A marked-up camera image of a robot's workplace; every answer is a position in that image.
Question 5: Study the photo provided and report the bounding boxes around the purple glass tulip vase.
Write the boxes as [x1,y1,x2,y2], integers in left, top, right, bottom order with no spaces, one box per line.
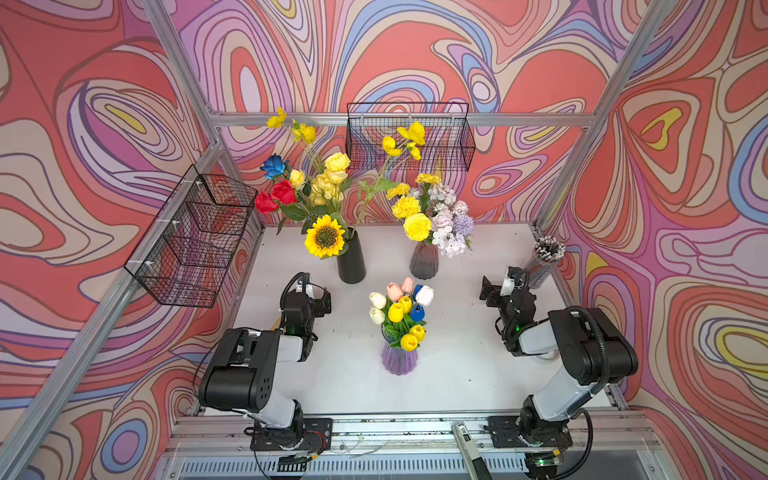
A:
[381,336,419,376]

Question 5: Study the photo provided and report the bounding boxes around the black vase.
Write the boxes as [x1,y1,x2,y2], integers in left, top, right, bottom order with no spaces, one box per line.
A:
[337,230,366,284]

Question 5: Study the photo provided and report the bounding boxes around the sunflower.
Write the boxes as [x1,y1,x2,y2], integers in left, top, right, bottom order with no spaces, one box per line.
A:
[304,214,346,259]

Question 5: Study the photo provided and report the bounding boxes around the tool on front rail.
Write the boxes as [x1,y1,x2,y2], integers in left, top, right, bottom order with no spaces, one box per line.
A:
[452,422,492,480]

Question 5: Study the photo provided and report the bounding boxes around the yellow tulip front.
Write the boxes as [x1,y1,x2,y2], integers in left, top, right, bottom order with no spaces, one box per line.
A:
[399,333,419,352]

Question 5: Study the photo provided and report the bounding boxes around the left black wire basket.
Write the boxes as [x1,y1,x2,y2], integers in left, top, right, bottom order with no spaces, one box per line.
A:
[124,166,257,308]

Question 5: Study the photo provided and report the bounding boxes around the mixed rose bouquet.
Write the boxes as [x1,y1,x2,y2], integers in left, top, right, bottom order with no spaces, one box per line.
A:
[254,108,351,230]

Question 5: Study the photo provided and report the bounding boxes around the black wire basket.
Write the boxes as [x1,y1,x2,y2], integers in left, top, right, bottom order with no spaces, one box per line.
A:
[124,166,257,308]
[345,100,476,173]

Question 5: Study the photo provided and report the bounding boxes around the tulip bunch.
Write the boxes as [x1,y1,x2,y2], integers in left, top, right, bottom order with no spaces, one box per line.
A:
[369,277,435,352]

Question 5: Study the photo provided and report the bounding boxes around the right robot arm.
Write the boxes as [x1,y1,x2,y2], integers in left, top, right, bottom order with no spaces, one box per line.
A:
[479,267,639,451]

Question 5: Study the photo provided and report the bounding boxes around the blue tulip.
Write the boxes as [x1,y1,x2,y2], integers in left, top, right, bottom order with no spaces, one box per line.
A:
[409,304,425,323]

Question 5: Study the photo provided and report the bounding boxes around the yellow tulip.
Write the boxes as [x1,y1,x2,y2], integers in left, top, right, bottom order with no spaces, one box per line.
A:
[399,333,419,352]
[387,303,405,323]

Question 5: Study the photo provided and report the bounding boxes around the yellow and lilac bouquet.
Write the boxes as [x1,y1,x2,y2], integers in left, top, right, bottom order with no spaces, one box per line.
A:
[377,121,474,258]

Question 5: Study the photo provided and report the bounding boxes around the red grey glass vase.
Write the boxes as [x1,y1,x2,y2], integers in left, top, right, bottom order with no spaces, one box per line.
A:
[410,242,440,280]

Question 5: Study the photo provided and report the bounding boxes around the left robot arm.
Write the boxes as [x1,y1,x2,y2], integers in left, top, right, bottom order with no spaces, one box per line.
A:
[197,272,332,456]

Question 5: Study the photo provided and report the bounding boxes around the patterned pen cup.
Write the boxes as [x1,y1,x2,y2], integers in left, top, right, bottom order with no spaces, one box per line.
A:
[524,236,566,289]

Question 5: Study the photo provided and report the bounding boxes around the back black wire basket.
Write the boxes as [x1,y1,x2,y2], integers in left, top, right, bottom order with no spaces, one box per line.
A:
[345,100,476,173]

